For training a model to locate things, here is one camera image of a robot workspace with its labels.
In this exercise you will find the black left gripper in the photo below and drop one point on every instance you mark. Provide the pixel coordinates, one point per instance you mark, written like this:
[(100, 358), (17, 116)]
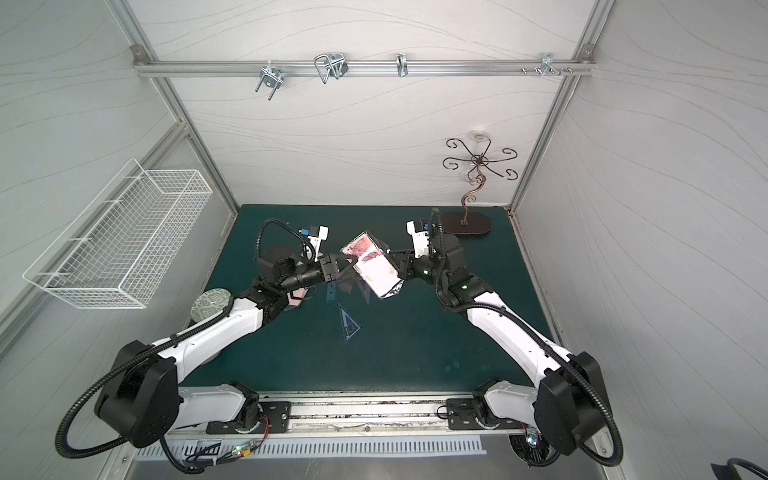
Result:
[(328, 267)]

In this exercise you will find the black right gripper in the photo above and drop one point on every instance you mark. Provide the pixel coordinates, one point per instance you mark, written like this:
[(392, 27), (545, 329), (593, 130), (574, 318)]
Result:
[(405, 264)]

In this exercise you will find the blue transparent straight ruler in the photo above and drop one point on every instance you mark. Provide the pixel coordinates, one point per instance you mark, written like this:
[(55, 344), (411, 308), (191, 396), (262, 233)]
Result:
[(330, 293)]

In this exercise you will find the clear protractor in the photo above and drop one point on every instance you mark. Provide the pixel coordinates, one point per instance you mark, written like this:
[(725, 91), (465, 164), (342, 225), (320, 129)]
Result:
[(347, 281)]

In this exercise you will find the small pink ruler set pouch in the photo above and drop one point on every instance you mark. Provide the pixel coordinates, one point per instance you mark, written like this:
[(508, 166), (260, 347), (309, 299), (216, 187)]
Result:
[(374, 266)]

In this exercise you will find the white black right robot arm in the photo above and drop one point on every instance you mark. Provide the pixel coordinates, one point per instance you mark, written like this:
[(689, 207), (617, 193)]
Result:
[(567, 400)]

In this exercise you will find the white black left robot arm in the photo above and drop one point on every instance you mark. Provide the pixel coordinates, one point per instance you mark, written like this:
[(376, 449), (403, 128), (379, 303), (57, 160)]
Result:
[(159, 368)]

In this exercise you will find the blue small set square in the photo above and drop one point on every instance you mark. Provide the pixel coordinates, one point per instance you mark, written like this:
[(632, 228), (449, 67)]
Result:
[(350, 327)]

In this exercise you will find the patterned ceramic bowl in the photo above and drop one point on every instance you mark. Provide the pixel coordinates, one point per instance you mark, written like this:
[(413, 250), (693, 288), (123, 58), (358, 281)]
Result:
[(209, 303)]

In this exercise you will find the metal clamp hook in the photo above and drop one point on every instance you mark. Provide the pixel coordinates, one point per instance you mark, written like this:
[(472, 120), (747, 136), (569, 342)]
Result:
[(330, 65), (401, 65), (547, 67), (271, 79)]

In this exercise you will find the aluminium top crossbar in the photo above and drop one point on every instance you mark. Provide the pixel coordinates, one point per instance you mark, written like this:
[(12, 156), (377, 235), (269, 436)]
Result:
[(357, 68)]

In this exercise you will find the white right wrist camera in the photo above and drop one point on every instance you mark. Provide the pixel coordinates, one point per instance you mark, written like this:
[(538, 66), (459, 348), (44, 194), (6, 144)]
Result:
[(419, 233)]

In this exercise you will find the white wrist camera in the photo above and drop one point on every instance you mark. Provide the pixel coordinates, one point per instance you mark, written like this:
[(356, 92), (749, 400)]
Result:
[(419, 233), (315, 234)]

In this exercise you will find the copper wire jewelry stand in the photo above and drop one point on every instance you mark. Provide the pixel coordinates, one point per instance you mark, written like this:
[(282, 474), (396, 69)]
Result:
[(478, 165)]

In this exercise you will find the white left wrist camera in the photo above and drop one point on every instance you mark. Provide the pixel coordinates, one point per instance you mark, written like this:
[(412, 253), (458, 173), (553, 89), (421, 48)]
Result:
[(315, 234)]

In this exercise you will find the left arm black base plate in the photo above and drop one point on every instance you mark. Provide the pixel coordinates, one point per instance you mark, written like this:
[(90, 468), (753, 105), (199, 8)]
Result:
[(255, 417)]

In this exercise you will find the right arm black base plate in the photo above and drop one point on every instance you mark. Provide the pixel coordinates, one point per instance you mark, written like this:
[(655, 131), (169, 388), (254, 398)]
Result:
[(464, 414)]

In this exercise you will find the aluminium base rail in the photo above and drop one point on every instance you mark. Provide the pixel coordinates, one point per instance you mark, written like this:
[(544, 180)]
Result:
[(360, 414)]

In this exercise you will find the white wire basket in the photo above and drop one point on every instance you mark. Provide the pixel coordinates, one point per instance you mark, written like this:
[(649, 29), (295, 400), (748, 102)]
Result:
[(115, 253)]

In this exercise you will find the white perforated cable duct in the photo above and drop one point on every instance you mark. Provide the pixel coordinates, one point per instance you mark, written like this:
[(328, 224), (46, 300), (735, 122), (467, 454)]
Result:
[(418, 446)]

